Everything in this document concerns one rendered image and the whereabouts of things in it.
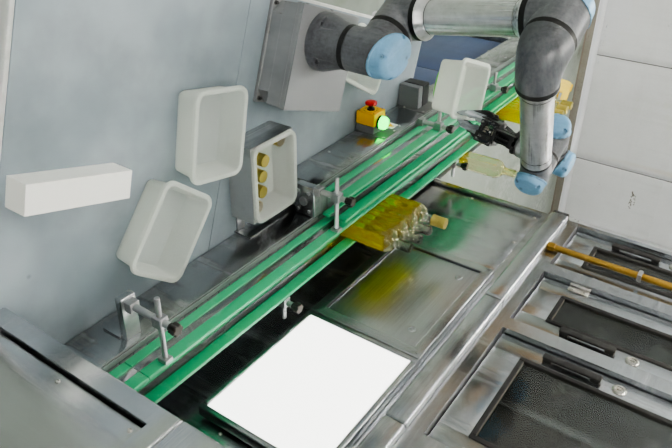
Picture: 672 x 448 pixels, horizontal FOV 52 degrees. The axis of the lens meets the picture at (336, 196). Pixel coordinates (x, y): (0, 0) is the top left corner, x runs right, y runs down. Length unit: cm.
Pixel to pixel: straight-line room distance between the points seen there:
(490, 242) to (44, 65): 149
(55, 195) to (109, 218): 21
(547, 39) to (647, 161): 662
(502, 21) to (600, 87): 633
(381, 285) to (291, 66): 69
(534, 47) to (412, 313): 81
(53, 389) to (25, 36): 61
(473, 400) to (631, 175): 656
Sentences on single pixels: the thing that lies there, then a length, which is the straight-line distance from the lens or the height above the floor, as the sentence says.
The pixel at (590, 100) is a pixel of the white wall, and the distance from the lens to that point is 799.
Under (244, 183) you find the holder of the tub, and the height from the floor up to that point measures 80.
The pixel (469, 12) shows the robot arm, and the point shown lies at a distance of 166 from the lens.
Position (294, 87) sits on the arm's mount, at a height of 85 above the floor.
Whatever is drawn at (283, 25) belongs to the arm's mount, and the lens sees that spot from 176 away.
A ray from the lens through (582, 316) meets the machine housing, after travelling 209.
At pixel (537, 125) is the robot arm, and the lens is 161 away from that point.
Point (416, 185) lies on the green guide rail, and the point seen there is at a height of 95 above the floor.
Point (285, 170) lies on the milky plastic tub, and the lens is 189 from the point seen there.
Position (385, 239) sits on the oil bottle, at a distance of 194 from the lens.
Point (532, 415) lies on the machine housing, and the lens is 176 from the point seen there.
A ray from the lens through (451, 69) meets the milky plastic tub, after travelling 198.
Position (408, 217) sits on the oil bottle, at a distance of 203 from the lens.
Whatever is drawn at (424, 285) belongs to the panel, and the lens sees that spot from 202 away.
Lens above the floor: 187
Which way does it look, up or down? 29 degrees down
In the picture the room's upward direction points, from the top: 109 degrees clockwise
